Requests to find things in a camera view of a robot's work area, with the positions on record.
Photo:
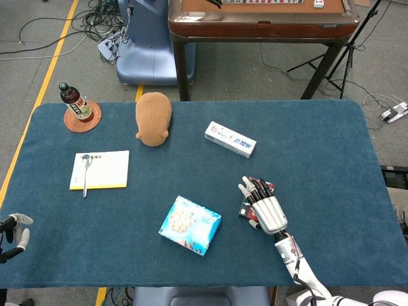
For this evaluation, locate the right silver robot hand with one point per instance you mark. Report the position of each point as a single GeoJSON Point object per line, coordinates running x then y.
{"type": "Point", "coordinates": [271, 213]}

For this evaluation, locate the black background robot hand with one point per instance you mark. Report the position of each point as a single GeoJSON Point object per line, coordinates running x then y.
{"type": "Point", "coordinates": [215, 2]}

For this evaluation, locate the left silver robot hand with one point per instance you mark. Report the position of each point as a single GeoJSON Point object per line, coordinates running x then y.
{"type": "Point", "coordinates": [22, 236]}

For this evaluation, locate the black red snack packet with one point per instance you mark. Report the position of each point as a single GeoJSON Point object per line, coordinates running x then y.
{"type": "Point", "coordinates": [245, 212]}

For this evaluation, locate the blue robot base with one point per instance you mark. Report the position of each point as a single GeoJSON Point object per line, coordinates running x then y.
{"type": "Point", "coordinates": [150, 57]}

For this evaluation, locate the blue cookie box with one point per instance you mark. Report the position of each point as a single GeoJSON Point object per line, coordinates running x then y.
{"type": "Point", "coordinates": [191, 223]}

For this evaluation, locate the white blue toothpaste box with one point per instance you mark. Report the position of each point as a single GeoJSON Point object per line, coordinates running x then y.
{"type": "Point", "coordinates": [229, 138]}

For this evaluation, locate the open cardboard box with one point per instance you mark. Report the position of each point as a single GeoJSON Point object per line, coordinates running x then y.
{"type": "Point", "coordinates": [291, 301]}

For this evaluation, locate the standing mahjong tile row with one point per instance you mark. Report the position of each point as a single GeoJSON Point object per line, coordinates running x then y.
{"type": "Point", "coordinates": [261, 1]}

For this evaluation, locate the brown mahjong table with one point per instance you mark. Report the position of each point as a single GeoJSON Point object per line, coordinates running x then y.
{"type": "Point", "coordinates": [255, 28]}

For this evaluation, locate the blue felt table cover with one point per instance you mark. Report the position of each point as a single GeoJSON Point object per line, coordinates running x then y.
{"type": "Point", "coordinates": [287, 143]}

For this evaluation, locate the metal spoon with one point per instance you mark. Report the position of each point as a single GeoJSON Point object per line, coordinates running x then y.
{"type": "Point", "coordinates": [85, 181]}

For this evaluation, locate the single white mahjong tile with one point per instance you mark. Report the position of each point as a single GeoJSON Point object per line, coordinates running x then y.
{"type": "Point", "coordinates": [318, 3]}

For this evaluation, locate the white notepad yellow edge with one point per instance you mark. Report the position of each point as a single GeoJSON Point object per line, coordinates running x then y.
{"type": "Point", "coordinates": [108, 172]}

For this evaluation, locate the blue grey robot torso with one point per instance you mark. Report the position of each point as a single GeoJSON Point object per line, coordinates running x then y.
{"type": "Point", "coordinates": [201, 298]}

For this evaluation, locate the black equipment block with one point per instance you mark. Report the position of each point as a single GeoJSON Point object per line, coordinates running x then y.
{"type": "Point", "coordinates": [395, 177]}

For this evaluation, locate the brown plush capybara toy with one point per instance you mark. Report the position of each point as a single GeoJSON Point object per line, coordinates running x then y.
{"type": "Point", "coordinates": [153, 118]}

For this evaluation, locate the round woven coaster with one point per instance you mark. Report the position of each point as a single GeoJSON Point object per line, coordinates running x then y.
{"type": "Point", "coordinates": [93, 125]}

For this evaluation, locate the red tea bottle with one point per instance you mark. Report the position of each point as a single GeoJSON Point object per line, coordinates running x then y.
{"type": "Point", "coordinates": [76, 105]}

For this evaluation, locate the black tripod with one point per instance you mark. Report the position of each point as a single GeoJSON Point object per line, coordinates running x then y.
{"type": "Point", "coordinates": [350, 44]}

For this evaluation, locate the white power strip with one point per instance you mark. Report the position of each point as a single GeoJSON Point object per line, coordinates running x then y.
{"type": "Point", "coordinates": [390, 115]}

